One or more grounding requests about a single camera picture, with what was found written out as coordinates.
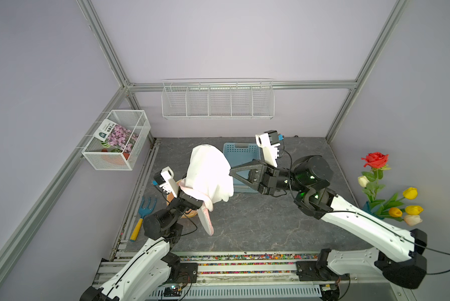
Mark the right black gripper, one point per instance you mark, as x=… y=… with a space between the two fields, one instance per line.
x=272 y=177

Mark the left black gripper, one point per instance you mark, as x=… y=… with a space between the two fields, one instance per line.
x=188 y=202

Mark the white mesh laundry bag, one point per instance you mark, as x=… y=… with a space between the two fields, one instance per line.
x=208 y=176

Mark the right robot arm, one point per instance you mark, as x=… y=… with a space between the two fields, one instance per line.
x=396 y=254

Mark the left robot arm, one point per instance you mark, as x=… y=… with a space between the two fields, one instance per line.
x=154 y=264

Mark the pink trimmed mesh bag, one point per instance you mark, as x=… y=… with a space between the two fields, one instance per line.
x=204 y=217

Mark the light blue plastic basket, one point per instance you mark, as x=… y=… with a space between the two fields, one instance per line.
x=238 y=153

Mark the blue garden fork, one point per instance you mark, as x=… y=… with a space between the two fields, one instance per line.
x=146 y=207

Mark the purple flower pot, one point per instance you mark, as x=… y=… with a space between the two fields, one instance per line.
x=120 y=140

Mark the white tulip bud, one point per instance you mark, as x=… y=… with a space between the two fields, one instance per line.
x=363 y=181

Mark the teal glass vase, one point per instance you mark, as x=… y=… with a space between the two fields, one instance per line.
x=370 y=208

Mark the red artificial rose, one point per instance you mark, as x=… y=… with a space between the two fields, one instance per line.
x=376 y=160

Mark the orange tulip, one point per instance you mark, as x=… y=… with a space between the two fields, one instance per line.
x=395 y=212

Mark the yellow tulip top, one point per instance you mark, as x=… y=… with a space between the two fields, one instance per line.
x=410 y=193

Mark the yellow tulip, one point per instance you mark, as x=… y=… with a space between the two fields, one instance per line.
x=414 y=210
x=410 y=193

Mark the yellow tulip middle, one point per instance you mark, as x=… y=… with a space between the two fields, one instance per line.
x=414 y=210

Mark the pink white tulip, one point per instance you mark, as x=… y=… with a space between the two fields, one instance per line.
x=412 y=220

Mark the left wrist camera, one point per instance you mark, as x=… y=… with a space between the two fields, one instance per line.
x=164 y=180

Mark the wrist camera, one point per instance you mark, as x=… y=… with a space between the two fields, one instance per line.
x=268 y=142
x=164 y=180

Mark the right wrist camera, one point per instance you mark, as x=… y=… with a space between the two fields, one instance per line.
x=268 y=142

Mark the white wire side basket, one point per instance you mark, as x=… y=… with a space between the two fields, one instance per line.
x=134 y=120

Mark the white wire wall shelf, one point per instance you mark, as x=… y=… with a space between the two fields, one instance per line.
x=218 y=100

